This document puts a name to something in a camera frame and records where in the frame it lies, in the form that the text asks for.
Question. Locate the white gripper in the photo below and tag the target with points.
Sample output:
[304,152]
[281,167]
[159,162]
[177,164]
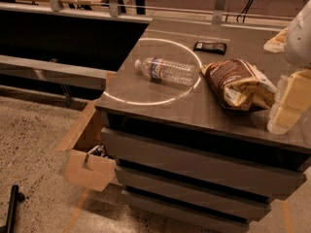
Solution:
[299,38]

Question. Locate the clear plastic water bottle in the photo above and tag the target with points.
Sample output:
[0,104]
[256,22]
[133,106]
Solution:
[166,70]

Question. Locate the grey drawer cabinet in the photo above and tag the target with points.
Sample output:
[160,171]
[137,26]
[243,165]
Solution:
[180,154]

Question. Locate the open cardboard box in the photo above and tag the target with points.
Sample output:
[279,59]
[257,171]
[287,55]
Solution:
[88,164]

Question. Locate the black pole on floor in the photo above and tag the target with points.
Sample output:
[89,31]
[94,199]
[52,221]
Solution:
[15,197]

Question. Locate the metal railing frame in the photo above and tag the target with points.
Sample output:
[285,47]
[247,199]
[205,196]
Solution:
[211,11]

